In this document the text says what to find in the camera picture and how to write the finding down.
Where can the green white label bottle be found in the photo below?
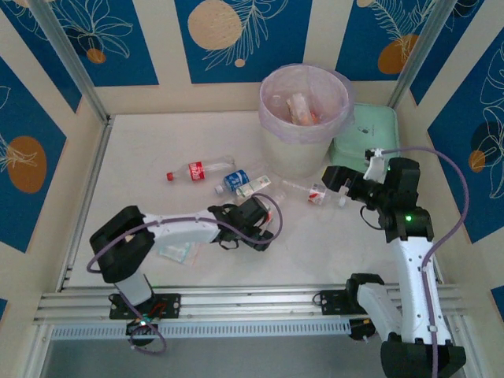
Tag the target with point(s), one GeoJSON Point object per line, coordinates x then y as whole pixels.
{"type": "Point", "coordinates": [256, 185]}

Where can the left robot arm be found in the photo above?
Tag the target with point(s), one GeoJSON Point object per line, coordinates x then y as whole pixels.
{"type": "Point", "coordinates": [181, 233]}

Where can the black controller box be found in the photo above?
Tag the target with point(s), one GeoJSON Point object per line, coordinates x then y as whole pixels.
{"type": "Point", "coordinates": [360, 330]}
{"type": "Point", "coordinates": [141, 328]}

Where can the white trash bin with liner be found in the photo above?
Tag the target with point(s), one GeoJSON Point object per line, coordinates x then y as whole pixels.
{"type": "Point", "coordinates": [332, 94]}

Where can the clear plastic pouch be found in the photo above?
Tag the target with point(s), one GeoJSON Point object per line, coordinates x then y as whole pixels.
{"type": "Point", "coordinates": [177, 254]}

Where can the aluminium frame post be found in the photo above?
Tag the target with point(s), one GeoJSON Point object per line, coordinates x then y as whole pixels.
{"type": "Point", "coordinates": [67, 51]}
{"type": "Point", "coordinates": [424, 51]}

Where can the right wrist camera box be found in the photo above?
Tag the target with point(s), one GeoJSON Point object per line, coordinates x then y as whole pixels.
{"type": "Point", "coordinates": [374, 167]}

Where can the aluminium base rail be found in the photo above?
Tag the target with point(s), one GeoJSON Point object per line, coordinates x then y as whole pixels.
{"type": "Point", "coordinates": [252, 303]}

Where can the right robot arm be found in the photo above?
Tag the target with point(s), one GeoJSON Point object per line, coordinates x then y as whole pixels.
{"type": "Point", "coordinates": [409, 275]}

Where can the white waste bin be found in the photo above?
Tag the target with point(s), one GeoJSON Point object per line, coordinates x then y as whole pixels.
{"type": "Point", "coordinates": [295, 157]}

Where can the blue label water bottle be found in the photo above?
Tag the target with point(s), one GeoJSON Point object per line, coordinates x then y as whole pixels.
{"type": "Point", "coordinates": [236, 180]}

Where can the red white label bottle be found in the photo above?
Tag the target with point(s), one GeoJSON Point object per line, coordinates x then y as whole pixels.
{"type": "Point", "coordinates": [317, 193]}

